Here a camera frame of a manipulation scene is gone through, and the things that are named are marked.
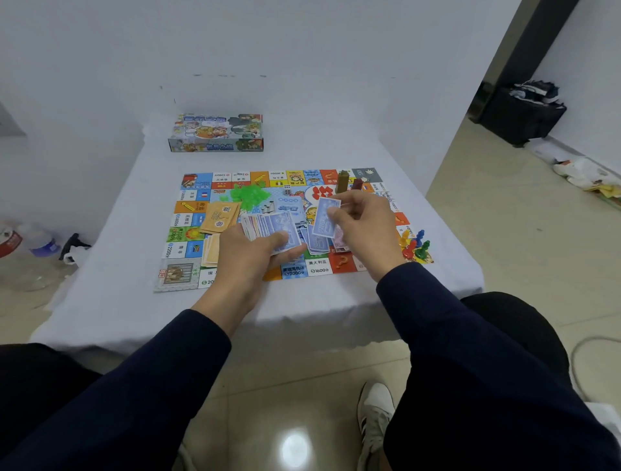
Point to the person's left hand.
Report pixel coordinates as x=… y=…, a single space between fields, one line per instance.
x=237 y=267

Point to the single blue playing card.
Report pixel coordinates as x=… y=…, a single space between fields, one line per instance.
x=322 y=224

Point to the person's right thumb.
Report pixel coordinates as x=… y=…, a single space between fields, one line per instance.
x=335 y=216

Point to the fan of blue cards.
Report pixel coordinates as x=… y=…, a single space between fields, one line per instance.
x=279 y=224

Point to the person's right forearm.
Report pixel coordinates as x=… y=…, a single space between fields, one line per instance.
x=475 y=378

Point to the person's leg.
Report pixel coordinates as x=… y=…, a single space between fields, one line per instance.
x=524 y=330
x=34 y=383

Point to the pile of coloured plastic pawns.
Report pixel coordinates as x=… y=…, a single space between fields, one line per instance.
x=416 y=248

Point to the red and white container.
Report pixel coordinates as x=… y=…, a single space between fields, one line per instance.
x=8 y=241

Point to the colourful game board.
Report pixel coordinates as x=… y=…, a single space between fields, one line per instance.
x=191 y=234

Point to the person's right hand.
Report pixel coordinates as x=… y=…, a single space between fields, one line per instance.
x=371 y=233

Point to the folded clothes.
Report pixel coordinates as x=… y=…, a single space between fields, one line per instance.
x=536 y=91

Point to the white tablecloth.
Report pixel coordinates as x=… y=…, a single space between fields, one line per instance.
x=121 y=291

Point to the olive plastic block stack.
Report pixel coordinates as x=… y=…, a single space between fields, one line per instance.
x=342 y=182

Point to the white plastic bag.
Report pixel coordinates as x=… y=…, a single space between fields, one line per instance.
x=584 y=174

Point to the clear water bottle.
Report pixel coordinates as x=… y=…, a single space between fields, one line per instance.
x=41 y=242

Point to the dark red plastic block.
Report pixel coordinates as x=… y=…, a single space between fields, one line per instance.
x=357 y=184

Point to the pile of orange cards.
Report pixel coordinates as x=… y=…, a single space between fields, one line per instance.
x=221 y=218

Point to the dark door frame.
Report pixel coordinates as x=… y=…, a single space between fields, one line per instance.
x=529 y=39

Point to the person's left thumb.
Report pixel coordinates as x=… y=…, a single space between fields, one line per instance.
x=274 y=238

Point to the pile of green plastic houses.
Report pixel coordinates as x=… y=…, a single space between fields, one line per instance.
x=250 y=195

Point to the pile of blue cards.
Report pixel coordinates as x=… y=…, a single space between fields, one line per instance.
x=310 y=245

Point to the person's left forearm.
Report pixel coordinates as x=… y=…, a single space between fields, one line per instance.
x=145 y=388

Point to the black spray trigger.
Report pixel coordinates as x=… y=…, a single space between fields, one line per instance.
x=72 y=242

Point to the black fabric bag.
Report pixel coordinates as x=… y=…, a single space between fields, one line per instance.
x=519 y=121

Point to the person's left leg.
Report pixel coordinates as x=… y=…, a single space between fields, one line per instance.
x=34 y=383

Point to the pile of red plastic houses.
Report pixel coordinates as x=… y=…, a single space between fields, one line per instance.
x=322 y=192

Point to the white striped sneaker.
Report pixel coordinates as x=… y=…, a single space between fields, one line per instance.
x=374 y=417

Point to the person's right leg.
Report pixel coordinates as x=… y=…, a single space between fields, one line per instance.
x=524 y=330

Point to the colourful board game box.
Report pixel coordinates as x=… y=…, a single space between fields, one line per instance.
x=216 y=131

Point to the stack of cream cards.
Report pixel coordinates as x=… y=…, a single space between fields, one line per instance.
x=209 y=252

